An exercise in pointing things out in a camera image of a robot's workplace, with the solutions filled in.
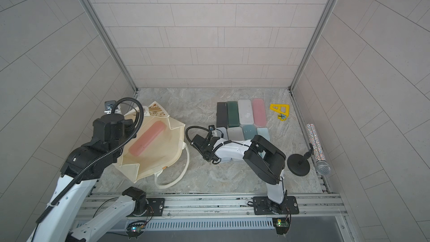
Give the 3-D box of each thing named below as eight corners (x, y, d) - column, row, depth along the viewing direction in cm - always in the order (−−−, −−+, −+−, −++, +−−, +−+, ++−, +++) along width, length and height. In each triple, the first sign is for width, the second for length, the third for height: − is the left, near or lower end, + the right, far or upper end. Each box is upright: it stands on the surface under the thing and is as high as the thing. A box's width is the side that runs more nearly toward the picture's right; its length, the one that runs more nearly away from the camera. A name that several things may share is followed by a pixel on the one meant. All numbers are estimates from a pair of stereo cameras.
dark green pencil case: (227, 127, 99) (227, 125, 97) (227, 103, 111) (227, 101, 109) (239, 127, 99) (240, 125, 97) (237, 103, 111) (238, 101, 109)
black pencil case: (215, 128, 99) (215, 125, 97) (216, 104, 110) (216, 102, 109) (227, 128, 99) (227, 125, 97) (226, 104, 111) (227, 102, 109)
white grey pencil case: (239, 124, 100) (240, 121, 98) (238, 102, 111) (238, 99, 109) (253, 124, 100) (254, 121, 98) (250, 102, 112) (251, 99, 109)
